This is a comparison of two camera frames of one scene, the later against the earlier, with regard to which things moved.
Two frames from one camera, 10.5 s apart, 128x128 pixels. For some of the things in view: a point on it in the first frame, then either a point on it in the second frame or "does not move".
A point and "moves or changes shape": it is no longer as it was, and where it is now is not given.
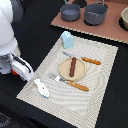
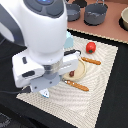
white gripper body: x=20 y=67 -> x=27 y=70
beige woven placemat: x=72 y=85 does not move
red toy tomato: x=14 y=72 moves or changes shape
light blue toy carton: x=67 y=39 does not move
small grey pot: x=70 y=12 does not move
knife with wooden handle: x=84 y=58 does not move
